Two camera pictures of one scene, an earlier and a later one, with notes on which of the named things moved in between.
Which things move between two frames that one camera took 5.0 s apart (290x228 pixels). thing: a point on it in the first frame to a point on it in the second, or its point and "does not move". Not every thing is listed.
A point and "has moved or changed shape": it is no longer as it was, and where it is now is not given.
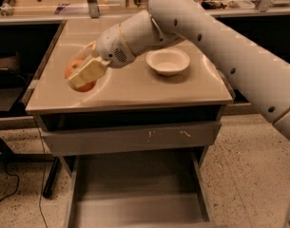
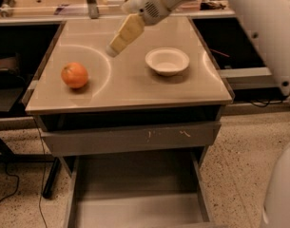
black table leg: x=56 y=167 does not move
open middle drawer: x=157 y=189 does not move
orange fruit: x=71 y=67 has moved or changed shape
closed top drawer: x=132 y=139 does not move
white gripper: x=112 y=47 to x=145 y=3
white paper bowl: x=168 y=61 does not move
